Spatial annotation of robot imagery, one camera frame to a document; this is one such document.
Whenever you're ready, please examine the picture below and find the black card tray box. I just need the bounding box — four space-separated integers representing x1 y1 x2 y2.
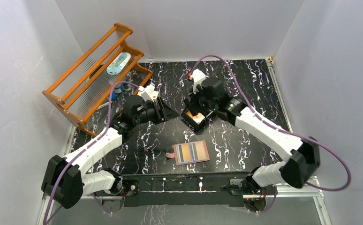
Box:
181 107 212 134

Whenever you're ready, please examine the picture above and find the gold credit card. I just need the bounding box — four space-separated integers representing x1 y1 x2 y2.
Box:
192 141 209 161

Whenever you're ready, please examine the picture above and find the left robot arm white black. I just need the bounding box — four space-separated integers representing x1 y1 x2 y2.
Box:
41 95 179 209

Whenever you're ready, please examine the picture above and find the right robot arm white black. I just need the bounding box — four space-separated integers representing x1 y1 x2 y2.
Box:
184 75 320 194

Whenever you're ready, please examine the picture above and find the gold card in tray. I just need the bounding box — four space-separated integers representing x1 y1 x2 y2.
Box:
188 113 205 125

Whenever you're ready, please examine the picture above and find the blue cap bottle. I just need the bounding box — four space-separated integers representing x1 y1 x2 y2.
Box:
111 83 124 101

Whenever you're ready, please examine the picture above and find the orange wooden shelf rack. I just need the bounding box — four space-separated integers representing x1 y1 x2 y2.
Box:
42 23 153 136

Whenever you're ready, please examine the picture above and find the white blue tube package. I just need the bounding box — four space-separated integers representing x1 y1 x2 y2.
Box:
106 52 131 75

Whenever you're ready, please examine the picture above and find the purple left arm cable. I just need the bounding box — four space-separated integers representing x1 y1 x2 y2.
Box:
43 81 142 225

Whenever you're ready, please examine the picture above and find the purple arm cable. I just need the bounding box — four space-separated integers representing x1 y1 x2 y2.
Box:
43 81 142 225
189 55 352 215

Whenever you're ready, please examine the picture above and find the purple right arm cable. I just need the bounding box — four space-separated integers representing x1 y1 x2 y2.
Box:
189 55 352 215

